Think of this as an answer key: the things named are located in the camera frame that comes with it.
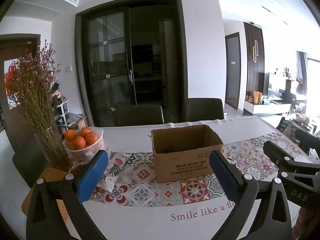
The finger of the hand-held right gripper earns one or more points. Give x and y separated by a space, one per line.
277 155
306 140

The brown cardboard box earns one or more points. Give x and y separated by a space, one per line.
185 162

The glass vase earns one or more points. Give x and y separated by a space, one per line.
53 152

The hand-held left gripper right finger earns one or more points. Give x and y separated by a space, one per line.
225 177

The patterned cushion chair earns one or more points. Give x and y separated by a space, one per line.
290 127

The dark glass sliding door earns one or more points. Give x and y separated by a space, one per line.
130 60

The dried pink flower bunch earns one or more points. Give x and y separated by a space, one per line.
32 80

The woven straw placemat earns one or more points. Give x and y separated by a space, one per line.
53 173

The dark interior door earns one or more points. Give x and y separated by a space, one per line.
232 75

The gold wall ornament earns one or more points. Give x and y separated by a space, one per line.
254 51

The brown wooden door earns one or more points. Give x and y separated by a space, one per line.
25 47

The leaf print cloth pouch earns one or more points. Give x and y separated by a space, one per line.
113 172

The white wall switch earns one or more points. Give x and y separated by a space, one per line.
68 68

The person's right hand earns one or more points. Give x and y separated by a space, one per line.
306 222

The patterned tile-print table runner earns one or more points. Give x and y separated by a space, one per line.
162 192

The orange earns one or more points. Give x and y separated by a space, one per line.
92 138
71 135
79 143
85 131
71 145

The white slatted fruit basket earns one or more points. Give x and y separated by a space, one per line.
87 153

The white plastic stool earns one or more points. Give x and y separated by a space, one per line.
62 110

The white low cabinet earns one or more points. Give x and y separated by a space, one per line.
267 108

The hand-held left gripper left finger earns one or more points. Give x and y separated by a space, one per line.
91 177

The dark dining chair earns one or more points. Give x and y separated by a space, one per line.
137 115
202 110
27 170

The dark slatted wall panel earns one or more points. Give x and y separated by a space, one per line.
252 80

